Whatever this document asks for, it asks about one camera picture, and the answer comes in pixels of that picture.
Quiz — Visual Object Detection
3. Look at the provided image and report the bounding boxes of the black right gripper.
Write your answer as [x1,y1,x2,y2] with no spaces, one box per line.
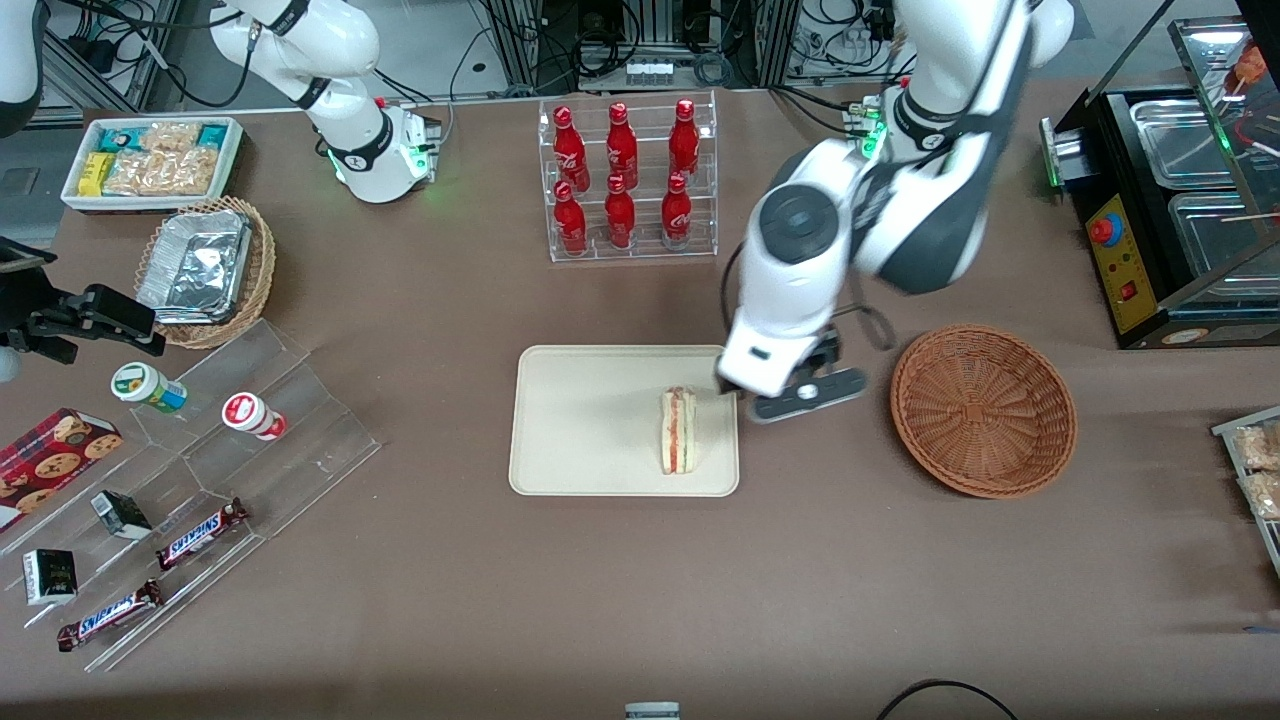
[0,266,168,367]

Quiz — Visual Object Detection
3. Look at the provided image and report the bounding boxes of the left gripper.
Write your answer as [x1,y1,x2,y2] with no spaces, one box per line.
[713,300,839,402]

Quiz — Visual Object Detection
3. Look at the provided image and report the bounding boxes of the triangular sandwich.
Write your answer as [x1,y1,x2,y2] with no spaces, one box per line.
[659,387,700,477]

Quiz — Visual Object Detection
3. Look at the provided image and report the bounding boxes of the cream plastic tray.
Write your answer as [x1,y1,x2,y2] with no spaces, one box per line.
[508,344,741,498]

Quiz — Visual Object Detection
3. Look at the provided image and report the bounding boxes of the light wicker basket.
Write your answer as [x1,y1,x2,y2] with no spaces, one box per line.
[134,195,277,350]

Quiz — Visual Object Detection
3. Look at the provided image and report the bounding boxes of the brown round wicker basket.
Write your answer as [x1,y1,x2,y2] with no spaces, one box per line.
[890,323,1078,500]

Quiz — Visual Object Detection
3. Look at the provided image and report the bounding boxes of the grey snack tray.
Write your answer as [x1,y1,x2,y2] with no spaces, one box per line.
[1211,404,1280,578]

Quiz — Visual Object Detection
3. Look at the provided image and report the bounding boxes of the green lid yogurt cup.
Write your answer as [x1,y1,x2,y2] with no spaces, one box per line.
[110,362,189,416]

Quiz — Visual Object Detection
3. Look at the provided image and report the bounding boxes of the aluminium foil container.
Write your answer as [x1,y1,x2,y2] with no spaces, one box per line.
[137,209,253,325]

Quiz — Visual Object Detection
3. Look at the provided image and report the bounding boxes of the white snack bin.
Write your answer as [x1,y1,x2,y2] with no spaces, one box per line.
[61,116,245,215]

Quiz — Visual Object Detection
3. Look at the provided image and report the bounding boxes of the red cookie box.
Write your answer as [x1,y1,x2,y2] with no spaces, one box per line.
[0,407,124,535]

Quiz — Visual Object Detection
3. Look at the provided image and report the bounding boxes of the clear cracker bag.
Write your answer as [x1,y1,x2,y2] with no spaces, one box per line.
[140,121,204,154]
[103,147,221,198]

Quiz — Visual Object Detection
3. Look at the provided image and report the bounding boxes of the red lid yogurt cup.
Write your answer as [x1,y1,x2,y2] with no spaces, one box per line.
[221,392,289,443]

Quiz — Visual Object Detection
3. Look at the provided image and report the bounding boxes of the red cola bottle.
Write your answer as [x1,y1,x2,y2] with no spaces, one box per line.
[553,106,589,191]
[669,98,700,179]
[605,175,637,250]
[661,173,693,250]
[606,102,639,187]
[554,180,588,256]

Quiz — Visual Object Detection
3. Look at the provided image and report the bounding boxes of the small black box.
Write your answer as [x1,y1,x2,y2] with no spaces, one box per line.
[22,548,79,608]
[90,489,154,542]

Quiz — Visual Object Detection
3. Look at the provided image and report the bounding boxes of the clear acrylic stepped display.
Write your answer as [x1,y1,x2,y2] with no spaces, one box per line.
[0,318,384,674]

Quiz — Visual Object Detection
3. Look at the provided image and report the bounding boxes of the clear acrylic bottle rack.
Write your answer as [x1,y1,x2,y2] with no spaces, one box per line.
[537,89,720,264]

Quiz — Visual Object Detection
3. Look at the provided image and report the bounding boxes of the snickers bar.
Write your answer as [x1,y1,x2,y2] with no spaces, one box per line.
[155,497,249,572]
[56,578,165,653]

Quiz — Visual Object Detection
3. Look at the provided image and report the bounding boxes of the black food warmer cabinet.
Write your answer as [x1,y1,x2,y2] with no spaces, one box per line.
[1040,15,1280,350]

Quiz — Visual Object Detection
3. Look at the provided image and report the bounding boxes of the clear snack bag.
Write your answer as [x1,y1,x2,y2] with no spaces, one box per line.
[1232,424,1280,471]
[1240,470,1280,521]

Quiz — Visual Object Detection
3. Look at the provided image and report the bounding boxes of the black floor cable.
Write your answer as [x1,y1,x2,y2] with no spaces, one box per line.
[877,679,1020,720]

